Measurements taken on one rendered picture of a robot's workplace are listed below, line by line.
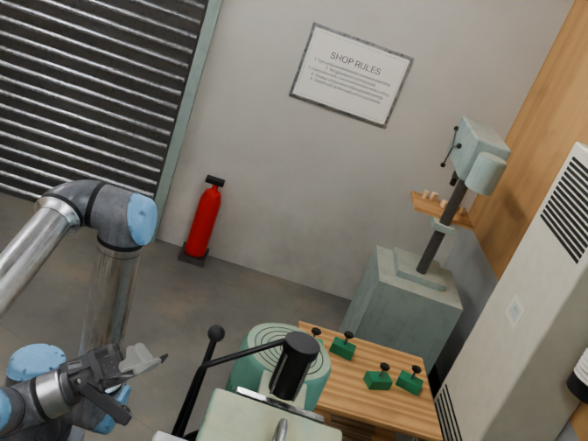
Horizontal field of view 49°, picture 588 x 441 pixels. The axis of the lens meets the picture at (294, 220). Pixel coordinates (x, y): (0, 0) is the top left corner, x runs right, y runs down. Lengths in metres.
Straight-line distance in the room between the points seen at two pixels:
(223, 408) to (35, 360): 1.02
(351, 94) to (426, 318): 1.44
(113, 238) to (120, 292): 0.16
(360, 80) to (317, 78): 0.26
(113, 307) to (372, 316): 2.08
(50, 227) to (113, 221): 0.14
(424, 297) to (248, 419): 2.56
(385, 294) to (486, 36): 1.66
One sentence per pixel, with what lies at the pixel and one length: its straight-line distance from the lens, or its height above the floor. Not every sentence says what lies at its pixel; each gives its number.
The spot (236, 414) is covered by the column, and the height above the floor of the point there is 1.52.
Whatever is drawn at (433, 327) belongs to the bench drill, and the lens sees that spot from 3.63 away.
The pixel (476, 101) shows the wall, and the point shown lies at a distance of 4.20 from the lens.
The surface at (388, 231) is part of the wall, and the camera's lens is 4.42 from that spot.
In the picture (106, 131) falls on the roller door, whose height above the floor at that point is 0.65.
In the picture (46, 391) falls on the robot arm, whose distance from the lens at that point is 1.38.
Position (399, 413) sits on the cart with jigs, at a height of 0.53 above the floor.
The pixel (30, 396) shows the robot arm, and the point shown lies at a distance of 1.39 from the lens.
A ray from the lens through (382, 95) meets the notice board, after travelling 4.08.
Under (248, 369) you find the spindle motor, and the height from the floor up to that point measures 1.48.
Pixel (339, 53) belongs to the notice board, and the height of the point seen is 1.59.
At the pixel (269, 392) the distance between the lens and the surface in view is 1.10.
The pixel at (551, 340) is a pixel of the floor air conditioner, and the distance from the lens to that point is 2.60.
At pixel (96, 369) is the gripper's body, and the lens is 1.37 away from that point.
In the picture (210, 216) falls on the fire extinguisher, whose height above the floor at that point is 0.37.
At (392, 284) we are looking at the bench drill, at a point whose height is 0.70.
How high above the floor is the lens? 2.20
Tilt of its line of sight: 24 degrees down
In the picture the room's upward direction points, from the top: 21 degrees clockwise
